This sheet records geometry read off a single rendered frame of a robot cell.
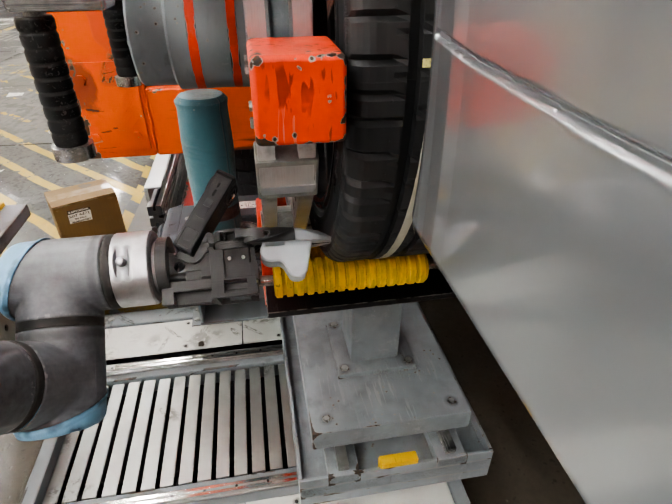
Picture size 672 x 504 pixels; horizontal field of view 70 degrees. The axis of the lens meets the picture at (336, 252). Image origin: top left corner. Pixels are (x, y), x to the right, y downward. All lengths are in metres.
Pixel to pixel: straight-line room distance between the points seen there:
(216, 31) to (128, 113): 0.60
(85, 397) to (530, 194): 0.50
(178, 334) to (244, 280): 0.81
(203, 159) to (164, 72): 0.21
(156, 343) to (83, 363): 0.76
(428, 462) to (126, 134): 0.96
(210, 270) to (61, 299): 0.16
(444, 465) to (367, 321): 0.30
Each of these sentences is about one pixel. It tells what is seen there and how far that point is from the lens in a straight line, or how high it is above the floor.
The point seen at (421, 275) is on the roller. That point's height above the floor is 0.51.
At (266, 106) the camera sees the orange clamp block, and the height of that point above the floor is 0.85.
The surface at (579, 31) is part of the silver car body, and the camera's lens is 0.22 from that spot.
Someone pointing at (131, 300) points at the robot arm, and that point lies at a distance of 0.60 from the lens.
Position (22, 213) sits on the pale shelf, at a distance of 1.30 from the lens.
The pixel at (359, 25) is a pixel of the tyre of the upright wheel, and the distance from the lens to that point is 0.43.
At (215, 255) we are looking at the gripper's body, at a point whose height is 0.65.
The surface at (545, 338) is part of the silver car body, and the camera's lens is 0.25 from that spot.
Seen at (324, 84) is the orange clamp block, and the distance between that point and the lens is 0.39.
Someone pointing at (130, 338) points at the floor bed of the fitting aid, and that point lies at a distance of 1.40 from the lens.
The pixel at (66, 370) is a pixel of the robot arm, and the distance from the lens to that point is 0.58.
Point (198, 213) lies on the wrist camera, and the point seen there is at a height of 0.68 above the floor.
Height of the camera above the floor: 0.95
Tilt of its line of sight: 33 degrees down
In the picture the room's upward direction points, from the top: straight up
